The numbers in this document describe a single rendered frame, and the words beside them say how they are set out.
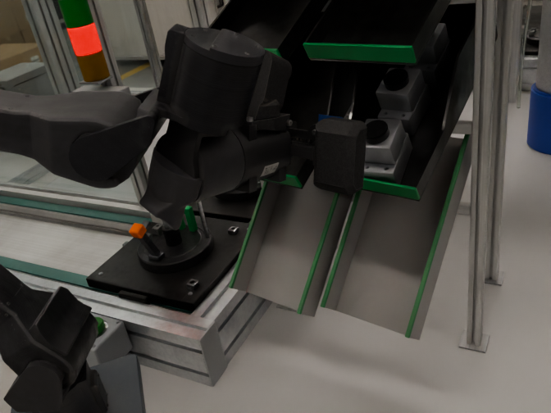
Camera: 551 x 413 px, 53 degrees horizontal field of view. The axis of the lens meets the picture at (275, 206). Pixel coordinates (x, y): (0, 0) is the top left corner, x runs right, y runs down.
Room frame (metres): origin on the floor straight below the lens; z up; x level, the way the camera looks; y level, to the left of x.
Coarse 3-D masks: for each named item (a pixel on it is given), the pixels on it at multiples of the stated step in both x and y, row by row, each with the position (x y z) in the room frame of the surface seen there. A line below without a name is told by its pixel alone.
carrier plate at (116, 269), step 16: (208, 224) 0.95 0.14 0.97; (224, 224) 0.94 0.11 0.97; (240, 224) 0.93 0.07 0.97; (224, 240) 0.88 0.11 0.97; (240, 240) 0.87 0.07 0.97; (112, 256) 0.89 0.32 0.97; (128, 256) 0.88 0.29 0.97; (208, 256) 0.84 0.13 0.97; (224, 256) 0.83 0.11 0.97; (96, 272) 0.85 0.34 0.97; (112, 272) 0.84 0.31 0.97; (128, 272) 0.83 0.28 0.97; (144, 272) 0.82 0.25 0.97; (176, 272) 0.81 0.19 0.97; (192, 272) 0.80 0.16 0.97; (208, 272) 0.79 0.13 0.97; (224, 272) 0.79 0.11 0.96; (112, 288) 0.80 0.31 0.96; (128, 288) 0.78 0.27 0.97; (144, 288) 0.77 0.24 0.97; (160, 288) 0.77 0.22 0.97; (176, 288) 0.76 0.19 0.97; (208, 288) 0.75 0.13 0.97; (176, 304) 0.73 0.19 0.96; (192, 304) 0.71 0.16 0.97
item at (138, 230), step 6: (144, 222) 0.83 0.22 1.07; (150, 222) 0.83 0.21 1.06; (132, 228) 0.81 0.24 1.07; (138, 228) 0.81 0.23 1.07; (144, 228) 0.81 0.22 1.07; (132, 234) 0.81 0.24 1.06; (138, 234) 0.80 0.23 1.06; (144, 234) 0.81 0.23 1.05; (144, 240) 0.81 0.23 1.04; (150, 240) 0.82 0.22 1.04; (144, 246) 0.82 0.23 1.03; (150, 246) 0.82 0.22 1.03; (156, 246) 0.83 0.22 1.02; (150, 252) 0.83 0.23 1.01; (156, 252) 0.82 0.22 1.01
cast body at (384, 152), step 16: (368, 128) 0.59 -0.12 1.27; (384, 128) 0.58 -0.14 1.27; (400, 128) 0.59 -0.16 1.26; (368, 144) 0.58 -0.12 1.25; (384, 144) 0.57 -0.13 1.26; (400, 144) 0.59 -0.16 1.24; (368, 160) 0.59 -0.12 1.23; (384, 160) 0.58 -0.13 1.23; (400, 160) 0.58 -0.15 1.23; (368, 176) 0.58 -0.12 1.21; (384, 176) 0.57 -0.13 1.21; (400, 176) 0.58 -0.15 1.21
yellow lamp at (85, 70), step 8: (80, 56) 1.06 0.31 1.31; (88, 56) 1.05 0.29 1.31; (96, 56) 1.06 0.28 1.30; (80, 64) 1.06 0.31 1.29; (88, 64) 1.05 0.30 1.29; (96, 64) 1.05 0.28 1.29; (104, 64) 1.07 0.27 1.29; (88, 72) 1.05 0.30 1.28; (96, 72) 1.05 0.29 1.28; (104, 72) 1.06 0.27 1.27; (88, 80) 1.05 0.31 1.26; (96, 80) 1.05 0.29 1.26
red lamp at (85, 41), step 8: (72, 32) 1.05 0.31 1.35; (80, 32) 1.05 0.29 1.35; (88, 32) 1.06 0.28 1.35; (96, 32) 1.07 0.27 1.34; (72, 40) 1.06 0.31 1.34; (80, 40) 1.05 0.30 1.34; (88, 40) 1.05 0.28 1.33; (96, 40) 1.07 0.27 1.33; (80, 48) 1.05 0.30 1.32; (88, 48) 1.05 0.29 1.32; (96, 48) 1.06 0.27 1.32
